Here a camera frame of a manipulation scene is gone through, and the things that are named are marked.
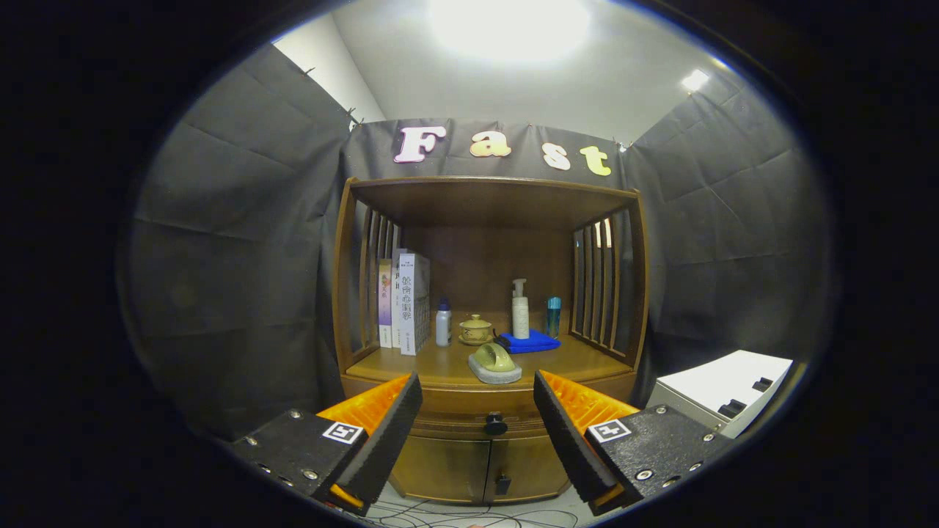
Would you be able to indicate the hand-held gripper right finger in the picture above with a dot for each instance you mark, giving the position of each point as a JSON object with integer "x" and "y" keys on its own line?
{"x": 568, "y": 440}

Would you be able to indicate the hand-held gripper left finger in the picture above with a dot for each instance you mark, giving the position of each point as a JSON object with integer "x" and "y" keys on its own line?
{"x": 389, "y": 440}

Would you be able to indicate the wooden drawer with black knob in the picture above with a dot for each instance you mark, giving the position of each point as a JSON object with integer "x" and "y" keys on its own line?
{"x": 469, "y": 407}

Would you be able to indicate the wooden cabinet door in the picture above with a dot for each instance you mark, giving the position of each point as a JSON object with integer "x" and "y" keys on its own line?
{"x": 532, "y": 469}
{"x": 440, "y": 469}

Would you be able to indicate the wooden countertop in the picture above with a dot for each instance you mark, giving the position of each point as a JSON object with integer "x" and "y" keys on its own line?
{"x": 433, "y": 363}

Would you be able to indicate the white drawer cabinet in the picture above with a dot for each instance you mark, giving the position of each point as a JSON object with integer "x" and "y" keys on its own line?
{"x": 726, "y": 381}

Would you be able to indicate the brown wooden cabinet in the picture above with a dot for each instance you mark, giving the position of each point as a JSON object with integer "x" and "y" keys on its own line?
{"x": 484, "y": 257}

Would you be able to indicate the blue folded cloth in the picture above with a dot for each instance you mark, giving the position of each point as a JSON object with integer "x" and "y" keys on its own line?
{"x": 535, "y": 343}

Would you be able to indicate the clear blue bottle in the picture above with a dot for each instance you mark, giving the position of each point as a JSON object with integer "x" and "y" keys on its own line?
{"x": 553, "y": 319}

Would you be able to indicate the white bottle with blue cap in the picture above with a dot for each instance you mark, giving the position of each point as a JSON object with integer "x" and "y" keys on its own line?
{"x": 443, "y": 326}

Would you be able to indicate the white pump bottle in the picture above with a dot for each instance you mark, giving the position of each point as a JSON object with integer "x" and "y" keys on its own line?
{"x": 520, "y": 315}

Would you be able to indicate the thin purple book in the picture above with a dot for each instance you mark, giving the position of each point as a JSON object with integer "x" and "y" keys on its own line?
{"x": 384, "y": 301}

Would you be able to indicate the yellow lidded teacup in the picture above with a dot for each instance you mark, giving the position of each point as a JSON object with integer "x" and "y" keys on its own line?
{"x": 475, "y": 330}

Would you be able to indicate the thick white book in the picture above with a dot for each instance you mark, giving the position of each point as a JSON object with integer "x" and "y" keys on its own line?
{"x": 414, "y": 301}

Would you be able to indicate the thin white book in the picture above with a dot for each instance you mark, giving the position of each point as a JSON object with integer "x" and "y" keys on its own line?
{"x": 396, "y": 293}

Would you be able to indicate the small ceiling light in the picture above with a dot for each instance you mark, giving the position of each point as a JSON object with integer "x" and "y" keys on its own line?
{"x": 695, "y": 79}

